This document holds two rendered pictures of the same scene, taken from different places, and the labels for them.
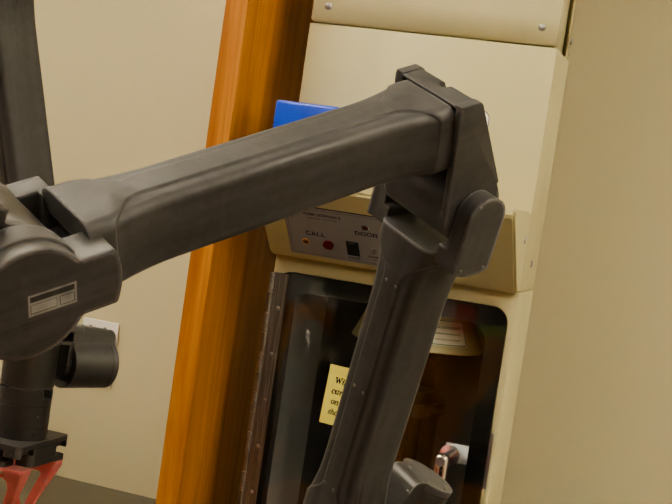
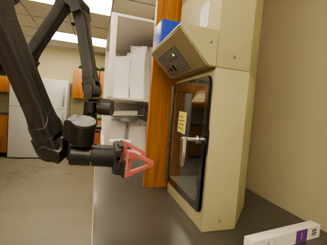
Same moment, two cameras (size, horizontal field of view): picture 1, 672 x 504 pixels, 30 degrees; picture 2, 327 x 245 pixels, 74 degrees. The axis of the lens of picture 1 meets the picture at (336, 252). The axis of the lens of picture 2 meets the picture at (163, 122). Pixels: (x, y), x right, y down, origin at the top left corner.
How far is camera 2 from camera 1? 1.27 m
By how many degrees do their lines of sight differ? 55
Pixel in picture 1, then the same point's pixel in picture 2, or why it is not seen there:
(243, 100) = not seen: hidden behind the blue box
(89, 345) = (102, 102)
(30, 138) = (83, 50)
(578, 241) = not seen: outside the picture
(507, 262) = (195, 50)
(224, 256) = (160, 82)
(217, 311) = (159, 99)
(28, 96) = (82, 40)
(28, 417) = not seen: hidden behind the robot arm
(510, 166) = (214, 15)
